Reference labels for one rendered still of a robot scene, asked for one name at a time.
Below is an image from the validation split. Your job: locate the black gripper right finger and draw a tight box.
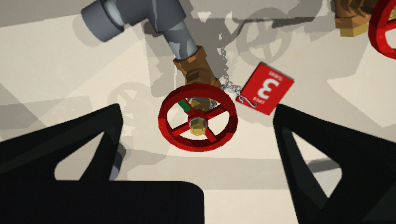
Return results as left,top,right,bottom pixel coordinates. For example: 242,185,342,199
273,104,396,224

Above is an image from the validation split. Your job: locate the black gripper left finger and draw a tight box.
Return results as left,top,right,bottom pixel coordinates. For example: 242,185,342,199
0,103,124,180

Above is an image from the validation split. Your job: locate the red number tag with silver chain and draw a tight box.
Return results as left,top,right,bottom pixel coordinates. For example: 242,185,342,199
188,63,294,116

